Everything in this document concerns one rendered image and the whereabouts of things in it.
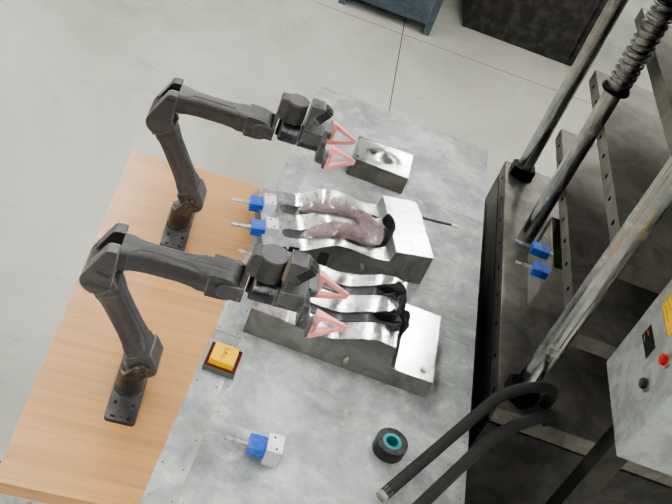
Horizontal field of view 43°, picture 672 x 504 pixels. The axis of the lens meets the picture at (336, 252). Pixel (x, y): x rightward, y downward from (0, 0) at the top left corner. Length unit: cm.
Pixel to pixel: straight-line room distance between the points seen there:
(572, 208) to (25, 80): 270
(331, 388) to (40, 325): 136
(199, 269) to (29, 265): 177
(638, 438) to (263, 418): 84
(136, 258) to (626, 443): 111
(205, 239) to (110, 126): 183
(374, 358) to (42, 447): 82
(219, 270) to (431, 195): 139
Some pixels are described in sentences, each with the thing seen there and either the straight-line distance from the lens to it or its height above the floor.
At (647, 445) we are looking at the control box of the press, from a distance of 200.
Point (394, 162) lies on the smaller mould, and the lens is 292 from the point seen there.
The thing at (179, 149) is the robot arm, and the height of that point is 107.
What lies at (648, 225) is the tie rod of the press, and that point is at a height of 144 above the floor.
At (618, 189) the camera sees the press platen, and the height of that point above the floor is 129.
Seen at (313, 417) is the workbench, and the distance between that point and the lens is 208.
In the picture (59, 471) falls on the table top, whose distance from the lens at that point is 188.
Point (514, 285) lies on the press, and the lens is 278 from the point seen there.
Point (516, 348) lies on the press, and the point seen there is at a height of 79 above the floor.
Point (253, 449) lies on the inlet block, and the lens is 193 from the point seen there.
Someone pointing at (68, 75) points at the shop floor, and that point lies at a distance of 448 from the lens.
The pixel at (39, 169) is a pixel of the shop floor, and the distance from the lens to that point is 384.
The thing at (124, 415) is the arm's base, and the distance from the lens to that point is 196.
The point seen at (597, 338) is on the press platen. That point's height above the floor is 104.
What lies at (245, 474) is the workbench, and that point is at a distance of 194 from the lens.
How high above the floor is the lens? 237
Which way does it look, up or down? 38 degrees down
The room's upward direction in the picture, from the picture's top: 23 degrees clockwise
